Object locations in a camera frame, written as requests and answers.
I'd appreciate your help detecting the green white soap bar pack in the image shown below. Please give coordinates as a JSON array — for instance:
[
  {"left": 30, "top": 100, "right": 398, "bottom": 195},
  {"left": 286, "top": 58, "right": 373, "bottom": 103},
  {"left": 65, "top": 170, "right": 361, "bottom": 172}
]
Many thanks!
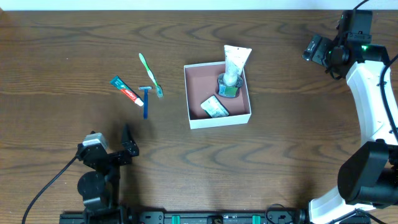
[{"left": 200, "top": 95, "right": 229, "bottom": 118}]

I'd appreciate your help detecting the clear blue soap pump bottle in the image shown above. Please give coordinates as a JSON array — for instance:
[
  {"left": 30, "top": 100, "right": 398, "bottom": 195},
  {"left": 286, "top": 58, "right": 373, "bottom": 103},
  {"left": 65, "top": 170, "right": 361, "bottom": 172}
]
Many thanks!
[{"left": 217, "top": 64, "right": 243, "bottom": 98}]

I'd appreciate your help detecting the white floral lotion tube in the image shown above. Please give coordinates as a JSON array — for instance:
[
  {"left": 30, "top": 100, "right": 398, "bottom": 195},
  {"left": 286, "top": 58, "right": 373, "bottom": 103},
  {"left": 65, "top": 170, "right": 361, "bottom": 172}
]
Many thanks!
[{"left": 224, "top": 45, "right": 252, "bottom": 76}]

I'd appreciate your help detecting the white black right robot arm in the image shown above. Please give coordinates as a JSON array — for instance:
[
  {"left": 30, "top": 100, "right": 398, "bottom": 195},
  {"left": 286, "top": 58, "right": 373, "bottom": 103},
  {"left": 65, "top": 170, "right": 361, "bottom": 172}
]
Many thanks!
[{"left": 302, "top": 8, "right": 397, "bottom": 223}]

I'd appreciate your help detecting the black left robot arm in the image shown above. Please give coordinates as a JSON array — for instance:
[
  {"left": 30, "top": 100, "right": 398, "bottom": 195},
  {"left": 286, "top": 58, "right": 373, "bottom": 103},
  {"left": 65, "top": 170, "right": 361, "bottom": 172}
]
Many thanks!
[{"left": 76, "top": 125, "right": 139, "bottom": 223}]

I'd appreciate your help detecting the blue disposable razor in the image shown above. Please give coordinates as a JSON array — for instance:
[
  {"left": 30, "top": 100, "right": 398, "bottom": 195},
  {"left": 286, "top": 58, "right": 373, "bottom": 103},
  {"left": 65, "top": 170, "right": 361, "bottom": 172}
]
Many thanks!
[{"left": 139, "top": 86, "right": 152, "bottom": 119}]

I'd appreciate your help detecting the green white toothbrush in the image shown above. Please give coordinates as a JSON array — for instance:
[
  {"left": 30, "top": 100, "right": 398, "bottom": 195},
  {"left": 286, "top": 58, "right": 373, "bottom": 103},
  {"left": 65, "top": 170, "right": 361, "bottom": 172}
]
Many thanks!
[{"left": 139, "top": 53, "right": 164, "bottom": 98}]

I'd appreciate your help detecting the Colgate toothpaste tube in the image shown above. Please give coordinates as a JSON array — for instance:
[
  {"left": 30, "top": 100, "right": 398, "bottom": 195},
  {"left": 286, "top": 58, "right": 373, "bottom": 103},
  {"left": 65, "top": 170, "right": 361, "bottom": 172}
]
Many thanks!
[{"left": 110, "top": 76, "right": 144, "bottom": 107}]

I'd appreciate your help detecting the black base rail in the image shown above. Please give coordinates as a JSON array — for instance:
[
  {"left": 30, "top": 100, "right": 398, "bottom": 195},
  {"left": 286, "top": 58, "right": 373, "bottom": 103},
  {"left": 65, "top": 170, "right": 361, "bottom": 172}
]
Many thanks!
[{"left": 58, "top": 210, "right": 373, "bottom": 224}]

